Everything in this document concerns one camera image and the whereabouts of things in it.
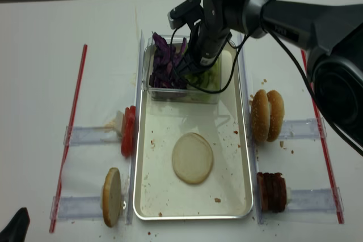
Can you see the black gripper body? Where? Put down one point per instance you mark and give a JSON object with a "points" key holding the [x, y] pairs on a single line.
{"points": [[204, 47]]}

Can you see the green lettuce leaves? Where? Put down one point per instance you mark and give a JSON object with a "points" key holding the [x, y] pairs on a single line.
{"points": [[208, 81]]}

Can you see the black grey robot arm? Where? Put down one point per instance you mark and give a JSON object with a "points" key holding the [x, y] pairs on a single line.
{"points": [[330, 35]]}

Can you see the red tomato slices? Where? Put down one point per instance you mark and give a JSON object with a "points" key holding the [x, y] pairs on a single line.
{"points": [[128, 130]]}

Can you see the stack of meat patties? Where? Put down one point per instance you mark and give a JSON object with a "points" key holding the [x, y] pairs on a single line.
{"points": [[272, 192]]}

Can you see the clear plastic salad box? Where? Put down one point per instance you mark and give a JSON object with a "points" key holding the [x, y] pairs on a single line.
{"points": [[174, 95]]}

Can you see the purple cabbage shreds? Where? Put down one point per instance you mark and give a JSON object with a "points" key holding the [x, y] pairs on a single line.
{"points": [[165, 58]]}

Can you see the sesame bun left half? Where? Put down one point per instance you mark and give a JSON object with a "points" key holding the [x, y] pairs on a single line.
{"points": [[260, 116]]}

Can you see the sesame bun half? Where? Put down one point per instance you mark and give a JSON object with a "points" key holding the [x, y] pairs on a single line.
{"points": [[277, 113], [260, 116]]}

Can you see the sesame bun right half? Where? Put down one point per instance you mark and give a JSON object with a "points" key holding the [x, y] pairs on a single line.
{"points": [[277, 113]]}

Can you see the flat bun bottom on tray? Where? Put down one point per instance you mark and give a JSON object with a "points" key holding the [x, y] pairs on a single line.
{"points": [[192, 158]]}

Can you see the white metal tray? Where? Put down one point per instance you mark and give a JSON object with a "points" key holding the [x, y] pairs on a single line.
{"points": [[227, 192]]}

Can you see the clear holder upper right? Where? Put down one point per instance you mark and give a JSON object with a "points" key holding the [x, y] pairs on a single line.
{"points": [[311, 128]]}

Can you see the clear holder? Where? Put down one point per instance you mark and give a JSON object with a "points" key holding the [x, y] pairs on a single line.
{"points": [[111, 133], [77, 208], [326, 200], [311, 128]]}

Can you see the left red straw strip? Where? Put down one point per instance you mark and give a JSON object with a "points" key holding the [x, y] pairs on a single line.
{"points": [[68, 132]]}

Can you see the red straw strip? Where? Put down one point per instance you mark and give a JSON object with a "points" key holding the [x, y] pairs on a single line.
{"points": [[326, 151], [68, 132]]}

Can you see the clear holder upper left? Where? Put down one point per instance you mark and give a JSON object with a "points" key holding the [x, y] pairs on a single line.
{"points": [[111, 133]]}

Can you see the upright bun slice left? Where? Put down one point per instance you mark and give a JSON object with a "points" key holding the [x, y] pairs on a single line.
{"points": [[111, 197]]}

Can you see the clear holder lower right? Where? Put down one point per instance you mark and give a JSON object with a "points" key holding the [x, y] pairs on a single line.
{"points": [[326, 200]]}

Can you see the clear holder lower left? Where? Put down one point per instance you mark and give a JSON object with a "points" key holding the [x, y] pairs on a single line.
{"points": [[77, 208]]}

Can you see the right red straw strip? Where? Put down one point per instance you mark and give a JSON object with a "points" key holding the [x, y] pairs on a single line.
{"points": [[326, 151]]}

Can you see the black object bottom left corner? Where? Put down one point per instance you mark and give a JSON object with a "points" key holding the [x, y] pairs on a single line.
{"points": [[17, 227]]}

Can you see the right clear vertical rail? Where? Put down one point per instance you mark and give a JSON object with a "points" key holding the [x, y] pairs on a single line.
{"points": [[252, 147]]}

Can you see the clear vertical rail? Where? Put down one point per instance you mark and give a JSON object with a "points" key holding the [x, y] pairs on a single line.
{"points": [[252, 147], [133, 160]]}

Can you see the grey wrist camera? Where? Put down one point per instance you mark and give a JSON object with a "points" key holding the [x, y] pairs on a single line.
{"points": [[188, 12]]}

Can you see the left clear vertical rail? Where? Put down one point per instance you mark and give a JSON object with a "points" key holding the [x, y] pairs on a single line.
{"points": [[133, 160]]}

